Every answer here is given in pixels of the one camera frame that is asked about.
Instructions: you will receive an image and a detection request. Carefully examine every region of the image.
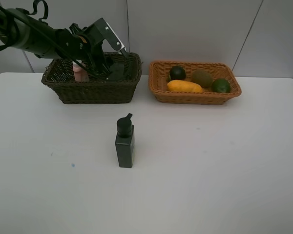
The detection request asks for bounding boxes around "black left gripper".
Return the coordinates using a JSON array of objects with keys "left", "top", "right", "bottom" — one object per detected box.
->
[{"left": 69, "top": 23, "right": 112, "bottom": 79}]

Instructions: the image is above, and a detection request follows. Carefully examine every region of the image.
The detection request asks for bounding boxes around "dark green whiteboard eraser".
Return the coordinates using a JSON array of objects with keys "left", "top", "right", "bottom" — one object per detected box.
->
[{"left": 107, "top": 63, "right": 125, "bottom": 81}]

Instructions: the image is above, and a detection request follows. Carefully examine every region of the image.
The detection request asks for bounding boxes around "pink bottle white cap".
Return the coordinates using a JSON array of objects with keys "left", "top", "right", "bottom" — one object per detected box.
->
[{"left": 72, "top": 61, "right": 89, "bottom": 82}]

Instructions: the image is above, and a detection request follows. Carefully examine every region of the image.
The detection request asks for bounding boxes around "dark green pump bottle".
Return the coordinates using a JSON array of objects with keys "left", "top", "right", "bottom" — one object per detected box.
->
[{"left": 115, "top": 113, "right": 135, "bottom": 168}]

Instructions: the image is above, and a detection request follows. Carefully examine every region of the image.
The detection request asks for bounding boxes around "dark purple mangosteen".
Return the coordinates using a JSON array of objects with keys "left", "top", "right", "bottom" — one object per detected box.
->
[{"left": 167, "top": 66, "right": 186, "bottom": 82}]

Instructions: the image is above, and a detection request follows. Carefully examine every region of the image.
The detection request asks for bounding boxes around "yellow mango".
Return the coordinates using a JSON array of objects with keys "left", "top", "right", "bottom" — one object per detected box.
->
[{"left": 167, "top": 80, "right": 203, "bottom": 93}]

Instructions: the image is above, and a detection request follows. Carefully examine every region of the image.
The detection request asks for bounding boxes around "brown kiwi fruit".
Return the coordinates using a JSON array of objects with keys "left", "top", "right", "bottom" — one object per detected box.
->
[{"left": 191, "top": 70, "right": 213, "bottom": 88}]

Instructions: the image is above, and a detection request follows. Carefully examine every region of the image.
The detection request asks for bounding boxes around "green lime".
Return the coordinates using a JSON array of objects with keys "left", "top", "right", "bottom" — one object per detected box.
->
[{"left": 211, "top": 78, "right": 231, "bottom": 93}]

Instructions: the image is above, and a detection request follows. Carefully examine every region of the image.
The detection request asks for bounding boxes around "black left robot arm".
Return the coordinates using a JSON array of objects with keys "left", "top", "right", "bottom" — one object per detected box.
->
[{"left": 0, "top": 6, "right": 117, "bottom": 74}]

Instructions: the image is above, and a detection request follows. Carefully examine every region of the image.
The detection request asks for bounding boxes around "dark brown wicker basket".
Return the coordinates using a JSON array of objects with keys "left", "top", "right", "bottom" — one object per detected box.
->
[{"left": 42, "top": 52, "right": 142, "bottom": 104}]

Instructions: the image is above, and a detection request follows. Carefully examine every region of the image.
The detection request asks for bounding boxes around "orange wicker basket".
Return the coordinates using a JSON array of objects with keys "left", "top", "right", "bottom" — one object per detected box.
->
[{"left": 148, "top": 60, "right": 242, "bottom": 105}]

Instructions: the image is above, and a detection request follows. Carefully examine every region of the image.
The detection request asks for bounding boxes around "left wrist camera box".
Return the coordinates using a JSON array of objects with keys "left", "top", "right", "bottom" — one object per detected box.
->
[{"left": 83, "top": 18, "right": 129, "bottom": 58}]

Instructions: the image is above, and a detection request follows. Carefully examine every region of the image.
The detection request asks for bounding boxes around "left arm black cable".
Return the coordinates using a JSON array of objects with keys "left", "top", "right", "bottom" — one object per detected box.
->
[{"left": 0, "top": 0, "right": 98, "bottom": 76}]

